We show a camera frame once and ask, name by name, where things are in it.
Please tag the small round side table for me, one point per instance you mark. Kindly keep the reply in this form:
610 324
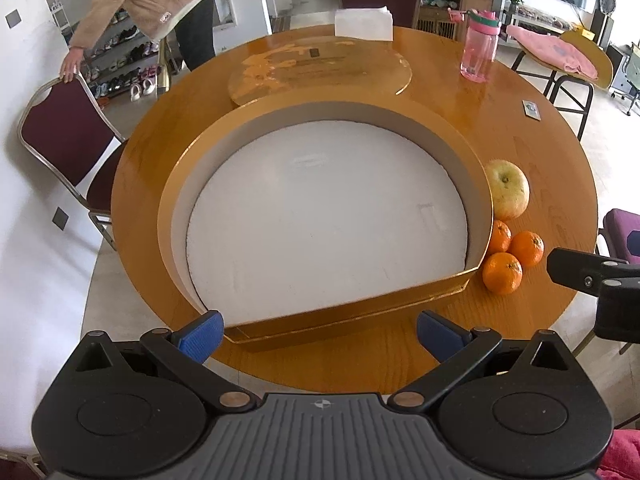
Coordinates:
571 93

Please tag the wooden cabinet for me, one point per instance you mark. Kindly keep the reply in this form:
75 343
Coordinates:
434 16

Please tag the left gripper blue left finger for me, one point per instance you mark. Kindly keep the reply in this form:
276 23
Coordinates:
200 338

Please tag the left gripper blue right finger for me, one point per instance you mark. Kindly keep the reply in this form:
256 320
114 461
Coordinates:
440 337

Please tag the orange tangerine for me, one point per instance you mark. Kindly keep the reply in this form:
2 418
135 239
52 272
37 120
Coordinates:
500 239
528 248
502 273

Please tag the gold semicircular gift box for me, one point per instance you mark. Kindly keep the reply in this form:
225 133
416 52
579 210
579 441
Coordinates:
320 208

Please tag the shoe rack with shoes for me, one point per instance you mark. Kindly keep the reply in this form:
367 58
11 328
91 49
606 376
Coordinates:
123 61

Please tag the yellow-green apple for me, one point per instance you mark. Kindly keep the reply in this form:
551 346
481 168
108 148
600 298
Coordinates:
509 189

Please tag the pink cloth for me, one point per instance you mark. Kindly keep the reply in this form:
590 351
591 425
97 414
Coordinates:
554 51

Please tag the purple chair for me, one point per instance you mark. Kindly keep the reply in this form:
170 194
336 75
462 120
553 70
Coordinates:
618 224

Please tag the pink water bottle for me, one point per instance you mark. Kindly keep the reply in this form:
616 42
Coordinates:
480 44

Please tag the person in beige fleece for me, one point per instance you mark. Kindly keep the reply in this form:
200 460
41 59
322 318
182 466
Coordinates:
190 20

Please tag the gold gift box lid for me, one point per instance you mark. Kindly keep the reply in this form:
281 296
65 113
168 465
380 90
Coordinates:
320 62

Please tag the white tissue pack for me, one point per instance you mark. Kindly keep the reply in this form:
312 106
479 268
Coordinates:
366 24

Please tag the small silver card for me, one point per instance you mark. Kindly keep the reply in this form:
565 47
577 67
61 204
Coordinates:
531 110

